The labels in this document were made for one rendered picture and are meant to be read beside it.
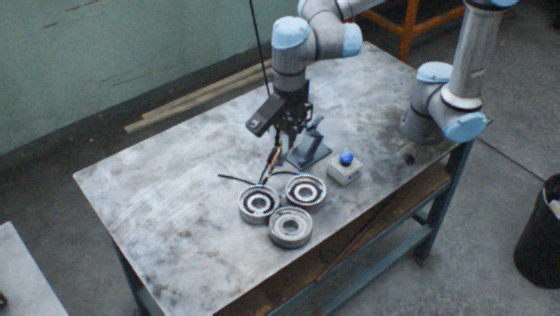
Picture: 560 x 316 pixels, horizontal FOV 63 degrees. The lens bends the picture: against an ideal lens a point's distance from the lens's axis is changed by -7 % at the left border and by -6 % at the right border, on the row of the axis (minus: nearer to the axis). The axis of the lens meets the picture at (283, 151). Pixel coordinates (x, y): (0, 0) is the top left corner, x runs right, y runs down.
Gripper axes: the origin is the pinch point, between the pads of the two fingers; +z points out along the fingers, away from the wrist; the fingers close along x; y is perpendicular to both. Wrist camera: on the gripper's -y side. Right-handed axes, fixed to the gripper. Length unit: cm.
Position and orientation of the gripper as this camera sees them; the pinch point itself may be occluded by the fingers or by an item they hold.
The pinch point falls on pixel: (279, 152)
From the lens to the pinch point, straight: 122.1
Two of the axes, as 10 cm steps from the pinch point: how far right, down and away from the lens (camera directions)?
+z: -0.3, 7.3, 6.9
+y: 7.4, -4.5, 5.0
